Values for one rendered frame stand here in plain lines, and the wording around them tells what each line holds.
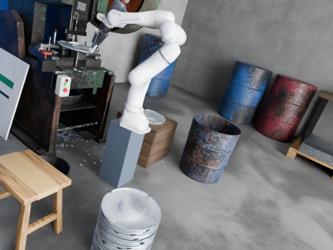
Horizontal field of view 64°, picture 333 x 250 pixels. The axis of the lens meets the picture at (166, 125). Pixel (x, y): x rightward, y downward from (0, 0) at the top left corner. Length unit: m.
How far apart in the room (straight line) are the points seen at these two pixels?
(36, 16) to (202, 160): 1.67
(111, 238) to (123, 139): 0.70
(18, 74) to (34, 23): 0.39
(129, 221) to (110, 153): 0.70
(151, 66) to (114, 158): 0.67
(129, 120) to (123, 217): 0.68
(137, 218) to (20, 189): 0.52
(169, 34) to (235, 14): 3.53
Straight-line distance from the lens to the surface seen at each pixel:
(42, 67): 1.88
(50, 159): 2.04
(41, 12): 2.31
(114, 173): 1.89
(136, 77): 1.58
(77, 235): 1.58
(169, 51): 1.59
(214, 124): 2.49
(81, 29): 2.16
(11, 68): 2.35
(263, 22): 4.87
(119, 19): 1.77
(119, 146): 1.79
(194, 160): 2.21
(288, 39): 4.74
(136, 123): 1.70
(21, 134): 2.37
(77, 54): 2.11
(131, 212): 1.30
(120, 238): 1.27
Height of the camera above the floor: 1.14
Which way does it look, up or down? 21 degrees down
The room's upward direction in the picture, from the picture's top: 17 degrees clockwise
